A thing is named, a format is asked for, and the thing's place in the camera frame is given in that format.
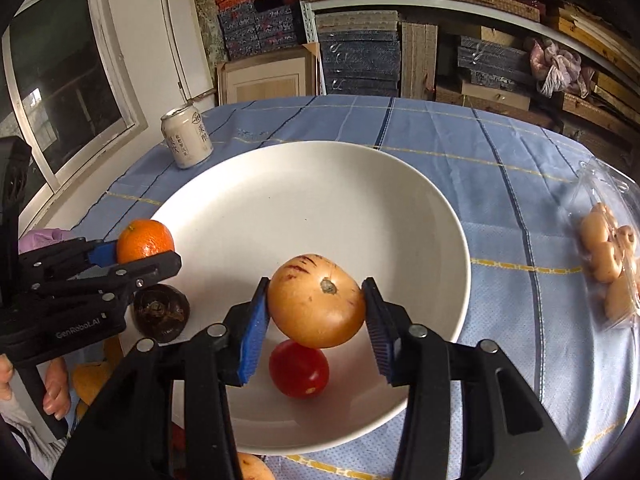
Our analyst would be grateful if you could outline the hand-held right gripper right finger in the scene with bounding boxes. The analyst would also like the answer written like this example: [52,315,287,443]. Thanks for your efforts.
[361,276,583,480]

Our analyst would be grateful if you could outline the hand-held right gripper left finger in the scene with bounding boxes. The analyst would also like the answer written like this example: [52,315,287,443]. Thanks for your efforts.
[52,276,273,480]

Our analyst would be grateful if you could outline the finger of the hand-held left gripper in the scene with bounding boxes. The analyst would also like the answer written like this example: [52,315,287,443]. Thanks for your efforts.
[20,238,119,283]
[34,251,182,312]

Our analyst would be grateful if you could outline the orange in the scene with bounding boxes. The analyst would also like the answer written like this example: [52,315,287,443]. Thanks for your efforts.
[116,219,176,264]

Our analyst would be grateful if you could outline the tan streaked round fruit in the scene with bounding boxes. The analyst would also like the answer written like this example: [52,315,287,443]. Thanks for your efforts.
[268,253,367,350]

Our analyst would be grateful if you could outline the white plate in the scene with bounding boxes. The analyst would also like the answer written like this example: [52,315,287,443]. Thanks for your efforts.
[150,141,472,457]

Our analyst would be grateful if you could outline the person's left forearm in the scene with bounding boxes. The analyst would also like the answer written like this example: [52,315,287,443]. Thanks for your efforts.
[0,397,58,478]

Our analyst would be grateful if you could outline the person's left hand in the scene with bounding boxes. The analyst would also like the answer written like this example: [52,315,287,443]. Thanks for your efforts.
[0,354,72,421]

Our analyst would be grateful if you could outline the dark purple passion fruit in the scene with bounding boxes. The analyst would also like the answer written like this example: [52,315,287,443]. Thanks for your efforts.
[132,283,192,345]

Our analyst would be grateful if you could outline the yellow orange fruit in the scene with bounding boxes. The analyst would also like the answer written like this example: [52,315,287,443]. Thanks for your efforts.
[72,335,123,418]

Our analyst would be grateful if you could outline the purple cloth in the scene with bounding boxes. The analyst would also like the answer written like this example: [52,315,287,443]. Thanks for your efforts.
[18,229,71,256]

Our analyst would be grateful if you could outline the cream drink can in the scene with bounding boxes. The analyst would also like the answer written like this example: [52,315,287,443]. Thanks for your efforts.
[160,105,214,170]

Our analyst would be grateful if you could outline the white framed window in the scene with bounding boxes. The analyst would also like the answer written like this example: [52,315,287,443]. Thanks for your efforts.
[0,0,148,193]

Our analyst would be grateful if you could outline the wooden framed panel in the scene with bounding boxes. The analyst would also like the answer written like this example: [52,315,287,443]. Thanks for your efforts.
[216,52,321,107]

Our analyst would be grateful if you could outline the white strip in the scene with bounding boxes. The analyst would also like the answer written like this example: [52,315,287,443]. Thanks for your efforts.
[159,0,193,106]

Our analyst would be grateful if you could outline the cluster of tan longans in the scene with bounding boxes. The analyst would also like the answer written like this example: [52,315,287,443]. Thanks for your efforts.
[579,202,640,325]

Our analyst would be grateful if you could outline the green patterned board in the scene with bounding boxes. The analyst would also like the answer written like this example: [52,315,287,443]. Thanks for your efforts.
[189,0,223,68]

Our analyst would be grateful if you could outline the stack of blue red boxes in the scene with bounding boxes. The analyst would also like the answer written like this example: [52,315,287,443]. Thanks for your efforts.
[216,0,307,61]

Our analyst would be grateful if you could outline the plastic bag of longans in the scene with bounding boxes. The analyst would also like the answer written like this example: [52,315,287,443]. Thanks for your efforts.
[570,157,640,332]

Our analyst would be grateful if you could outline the stack of dark blue boxes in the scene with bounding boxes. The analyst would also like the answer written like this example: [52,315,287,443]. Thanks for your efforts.
[316,10,403,97]

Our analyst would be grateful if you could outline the upright wooden boards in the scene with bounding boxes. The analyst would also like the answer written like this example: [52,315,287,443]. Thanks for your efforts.
[401,21,439,100]

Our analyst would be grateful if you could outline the stack of grey boxes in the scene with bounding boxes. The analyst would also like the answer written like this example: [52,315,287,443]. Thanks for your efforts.
[456,35,533,86]

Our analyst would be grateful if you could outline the pink plastic bag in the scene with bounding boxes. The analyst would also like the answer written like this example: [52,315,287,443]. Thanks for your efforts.
[529,37,597,100]

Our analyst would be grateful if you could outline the metal shelf rack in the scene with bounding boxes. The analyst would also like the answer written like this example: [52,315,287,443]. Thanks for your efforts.
[295,0,640,111]

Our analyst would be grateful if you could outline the stack of yellow wooden boxes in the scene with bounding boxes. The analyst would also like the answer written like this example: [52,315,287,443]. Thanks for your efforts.
[545,0,640,161]

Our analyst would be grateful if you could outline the black cable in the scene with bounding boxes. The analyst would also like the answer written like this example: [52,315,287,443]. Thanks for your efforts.
[0,424,31,461]

